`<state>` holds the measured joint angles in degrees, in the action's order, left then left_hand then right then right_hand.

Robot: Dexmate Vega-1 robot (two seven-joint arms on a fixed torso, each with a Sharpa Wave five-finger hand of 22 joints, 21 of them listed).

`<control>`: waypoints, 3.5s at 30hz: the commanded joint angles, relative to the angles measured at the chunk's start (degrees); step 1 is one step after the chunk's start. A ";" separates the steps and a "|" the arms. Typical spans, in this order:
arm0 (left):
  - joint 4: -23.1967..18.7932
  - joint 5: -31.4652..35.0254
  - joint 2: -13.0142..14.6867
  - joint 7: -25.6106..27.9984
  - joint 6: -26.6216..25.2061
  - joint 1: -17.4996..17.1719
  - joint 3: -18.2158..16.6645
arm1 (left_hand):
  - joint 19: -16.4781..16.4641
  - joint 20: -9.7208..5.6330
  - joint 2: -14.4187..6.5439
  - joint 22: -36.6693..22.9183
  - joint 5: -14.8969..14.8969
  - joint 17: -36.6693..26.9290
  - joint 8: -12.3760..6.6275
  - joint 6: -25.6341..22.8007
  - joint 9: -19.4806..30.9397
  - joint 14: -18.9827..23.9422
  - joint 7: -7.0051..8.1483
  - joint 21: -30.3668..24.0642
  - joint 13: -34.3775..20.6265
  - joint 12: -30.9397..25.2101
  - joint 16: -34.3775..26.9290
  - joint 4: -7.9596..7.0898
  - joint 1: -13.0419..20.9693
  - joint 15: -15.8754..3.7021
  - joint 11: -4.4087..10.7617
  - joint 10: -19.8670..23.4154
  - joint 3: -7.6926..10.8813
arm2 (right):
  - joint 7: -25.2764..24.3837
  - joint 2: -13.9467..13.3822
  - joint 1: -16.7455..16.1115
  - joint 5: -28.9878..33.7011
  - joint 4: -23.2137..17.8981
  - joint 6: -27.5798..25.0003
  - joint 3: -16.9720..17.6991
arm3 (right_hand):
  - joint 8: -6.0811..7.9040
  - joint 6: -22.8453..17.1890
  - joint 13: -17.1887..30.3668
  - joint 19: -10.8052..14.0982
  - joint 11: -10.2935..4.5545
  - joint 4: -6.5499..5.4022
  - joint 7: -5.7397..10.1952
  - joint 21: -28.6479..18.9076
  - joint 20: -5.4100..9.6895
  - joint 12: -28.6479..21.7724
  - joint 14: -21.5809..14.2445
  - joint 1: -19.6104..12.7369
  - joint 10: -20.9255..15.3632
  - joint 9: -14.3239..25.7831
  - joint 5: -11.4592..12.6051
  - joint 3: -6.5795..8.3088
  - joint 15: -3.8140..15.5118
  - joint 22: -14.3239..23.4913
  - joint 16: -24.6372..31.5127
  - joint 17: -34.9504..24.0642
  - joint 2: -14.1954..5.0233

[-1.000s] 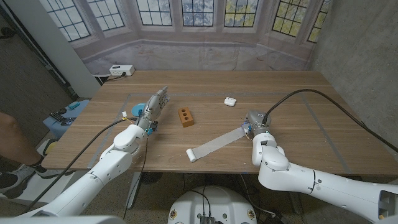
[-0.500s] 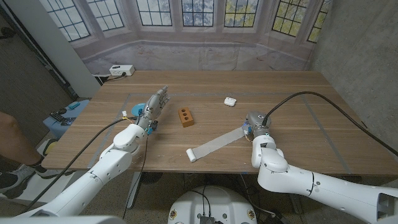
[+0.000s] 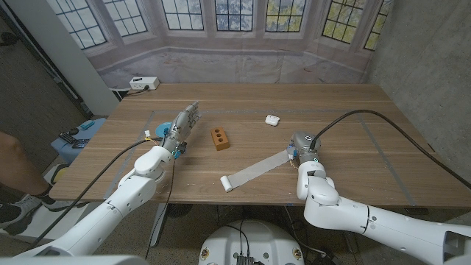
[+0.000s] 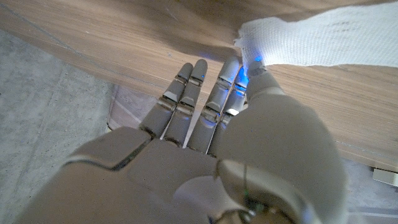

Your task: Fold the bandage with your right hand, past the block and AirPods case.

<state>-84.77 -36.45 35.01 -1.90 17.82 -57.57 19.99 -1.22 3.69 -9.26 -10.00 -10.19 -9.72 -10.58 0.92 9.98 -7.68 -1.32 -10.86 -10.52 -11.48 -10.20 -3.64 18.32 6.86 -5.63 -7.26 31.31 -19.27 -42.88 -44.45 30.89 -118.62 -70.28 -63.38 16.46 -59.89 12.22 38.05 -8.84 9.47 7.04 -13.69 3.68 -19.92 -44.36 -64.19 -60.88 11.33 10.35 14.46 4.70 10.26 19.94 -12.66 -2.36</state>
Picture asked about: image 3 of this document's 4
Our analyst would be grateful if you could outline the printed window backdrop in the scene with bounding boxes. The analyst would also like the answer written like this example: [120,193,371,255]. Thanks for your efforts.
[46,0,393,89]

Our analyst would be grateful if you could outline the blue stool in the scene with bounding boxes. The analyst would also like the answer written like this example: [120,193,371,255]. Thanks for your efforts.
[50,117,107,165]

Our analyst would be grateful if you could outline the white bandage strip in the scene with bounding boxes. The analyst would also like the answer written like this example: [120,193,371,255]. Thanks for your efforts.
[219,149,291,193]

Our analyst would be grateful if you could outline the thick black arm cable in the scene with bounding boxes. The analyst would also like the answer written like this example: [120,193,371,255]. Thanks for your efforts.
[308,109,471,191]
[29,137,163,251]

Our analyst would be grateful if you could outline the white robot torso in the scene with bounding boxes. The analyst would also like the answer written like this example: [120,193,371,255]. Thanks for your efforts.
[198,219,305,265]

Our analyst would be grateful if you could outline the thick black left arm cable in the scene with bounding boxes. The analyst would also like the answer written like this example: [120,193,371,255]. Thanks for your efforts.
[29,137,163,251]

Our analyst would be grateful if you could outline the black round floor fan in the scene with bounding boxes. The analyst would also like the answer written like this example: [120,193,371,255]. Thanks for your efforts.
[165,203,193,219]

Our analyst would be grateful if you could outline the blue round disc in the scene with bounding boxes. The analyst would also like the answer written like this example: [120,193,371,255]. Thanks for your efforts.
[155,121,173,138]

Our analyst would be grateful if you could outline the orange block with three holes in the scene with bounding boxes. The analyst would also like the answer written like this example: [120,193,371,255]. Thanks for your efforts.
[210,126,231,152]

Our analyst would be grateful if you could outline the white power strip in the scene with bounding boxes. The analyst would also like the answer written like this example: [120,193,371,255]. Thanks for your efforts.
[129,76,160,91]

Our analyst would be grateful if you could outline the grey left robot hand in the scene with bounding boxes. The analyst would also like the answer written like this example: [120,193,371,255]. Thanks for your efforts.
[160,100,202,155]

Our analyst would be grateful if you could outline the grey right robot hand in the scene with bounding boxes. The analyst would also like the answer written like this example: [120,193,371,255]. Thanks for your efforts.
[286,131,322,165]

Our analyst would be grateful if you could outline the grey and black sneaker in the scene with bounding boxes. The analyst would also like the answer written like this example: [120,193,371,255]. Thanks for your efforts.
[43,198,90,213]
[0,194,41,236]

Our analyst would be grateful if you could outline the yellow and black object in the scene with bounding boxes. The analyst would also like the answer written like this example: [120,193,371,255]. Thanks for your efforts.
[50,165,69,185]

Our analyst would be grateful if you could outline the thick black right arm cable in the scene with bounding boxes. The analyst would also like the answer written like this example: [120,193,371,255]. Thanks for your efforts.
[308,109,471,191]

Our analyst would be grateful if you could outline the person's bare leg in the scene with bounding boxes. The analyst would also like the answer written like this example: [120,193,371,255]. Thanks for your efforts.
[0,131,51,196]

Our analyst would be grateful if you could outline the white table leg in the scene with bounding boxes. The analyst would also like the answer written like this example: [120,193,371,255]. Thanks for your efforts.
[148,202,169,247]

